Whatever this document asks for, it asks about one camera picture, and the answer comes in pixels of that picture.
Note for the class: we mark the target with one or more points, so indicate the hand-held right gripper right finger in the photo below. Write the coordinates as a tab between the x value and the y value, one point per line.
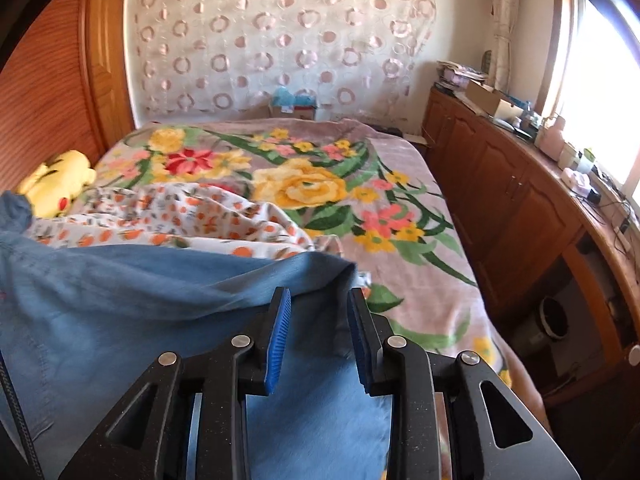
359	345

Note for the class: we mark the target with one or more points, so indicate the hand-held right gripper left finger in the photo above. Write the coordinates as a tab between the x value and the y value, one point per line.
280	340

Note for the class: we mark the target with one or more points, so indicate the blue denim pants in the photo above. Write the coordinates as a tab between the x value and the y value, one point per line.
125	310
15	212

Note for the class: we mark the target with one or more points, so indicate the folded blue denim pants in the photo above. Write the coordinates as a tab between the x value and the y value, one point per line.
15	212

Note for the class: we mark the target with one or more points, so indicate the floral blanket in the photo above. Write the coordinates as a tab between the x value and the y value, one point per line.
300	185

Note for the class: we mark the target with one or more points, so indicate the grey trash bin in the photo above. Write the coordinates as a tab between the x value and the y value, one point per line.
550	317

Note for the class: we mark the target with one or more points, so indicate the long wooden cabinet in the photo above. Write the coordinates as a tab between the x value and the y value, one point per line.
500	175

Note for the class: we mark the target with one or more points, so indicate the cardboard box with blue cloth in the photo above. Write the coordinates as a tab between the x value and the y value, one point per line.
292	107

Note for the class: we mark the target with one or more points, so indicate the yellow plush toy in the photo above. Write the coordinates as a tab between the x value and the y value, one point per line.
60	175

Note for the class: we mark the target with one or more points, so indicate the open cardboard box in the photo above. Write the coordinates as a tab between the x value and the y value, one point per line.
487	97

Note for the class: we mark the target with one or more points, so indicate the white plastic jug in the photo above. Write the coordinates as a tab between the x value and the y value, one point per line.
550	135

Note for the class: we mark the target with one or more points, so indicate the stack of papers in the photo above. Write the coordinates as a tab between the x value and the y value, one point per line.
457	72

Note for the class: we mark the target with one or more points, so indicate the small potted plant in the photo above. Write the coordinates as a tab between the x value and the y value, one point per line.
586	162

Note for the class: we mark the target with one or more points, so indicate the circle patterned sheer curtain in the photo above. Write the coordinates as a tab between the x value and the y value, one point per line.
275	35

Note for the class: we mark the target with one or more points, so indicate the wooden headboard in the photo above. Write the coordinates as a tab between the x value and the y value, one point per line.
55	85

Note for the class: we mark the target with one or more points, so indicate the beige window curtain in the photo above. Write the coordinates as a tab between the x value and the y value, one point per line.
505	25

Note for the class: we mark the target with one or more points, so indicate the window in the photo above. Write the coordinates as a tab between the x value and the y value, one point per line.
600	85

